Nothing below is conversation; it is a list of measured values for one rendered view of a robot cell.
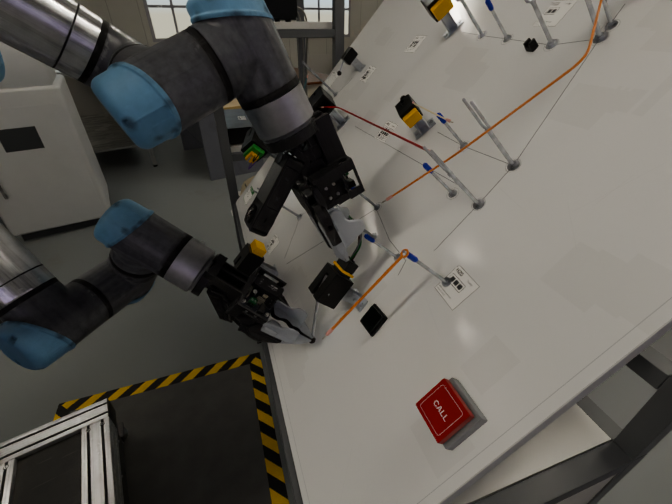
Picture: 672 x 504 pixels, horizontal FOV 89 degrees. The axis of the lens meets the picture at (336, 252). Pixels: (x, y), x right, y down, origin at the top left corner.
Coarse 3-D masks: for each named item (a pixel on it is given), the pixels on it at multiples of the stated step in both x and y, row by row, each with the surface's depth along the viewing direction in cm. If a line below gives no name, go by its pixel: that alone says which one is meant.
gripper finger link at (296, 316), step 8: (280, 304) 57; (272, 312) 59; (280, 312) 59; (288, 312) 58; (296, 312) 57; (304, 312) 56; (288, 320) 59; (296, 320) 59; (304, 320) 58; (296, 328) 60; (304, 328) 60
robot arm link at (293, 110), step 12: (300, 84) 39; (288, 96) 38; (300, 96) 39; (264, 108) 38; (276, 108) 38; (288, 108) 38; (300, 108) 39; (252, 120) 40; (264, 120) 39; (276, 120) 38; (288, 120) 39; (300, 120) 39; (264, 132) 40; (276, 132) 39; (288, 132) 39
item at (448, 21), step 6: (420, 0) 74; (426, 0) 72; (432, 0) 70; (438, 0) 70; (450, 0) 70; (426, 6) 71; (432, 6) 71; (444, 18) 76; (450, 18) 76; (444, 24) 75; (450, 24) 77; (456, 24) 75; (450, 30) 77; (444, 36) 78
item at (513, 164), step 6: (468, 108) 43; (474, 108) 42; (474, 114) 44; (480, 114) 42; (480, 120) 45; (486, 120) 43; (492, 132) 45; (492, 138) 46; (498, 144) 47; (504, 150) 47; (504, 156) 48; (510, 162) 49; (516, 162) 49; (510, 168) 50; (516, 168) 49
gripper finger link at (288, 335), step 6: (264, 324) 55; (270, 324) 55; (276, 324) 57; (264, 330) 56; (270, 330) 56; (276, 330) 56; (282, 330) 55; (288, 330) 54; (294, 330) 54; (276, 336) 57; (282, 336) 57; (288, 336) 57; (294, 336) 56; (300, 336) 59; (282, 342) 57; (288, 342) 57; (294, 342) 58; (300, 342) 58; (306, 342) 59
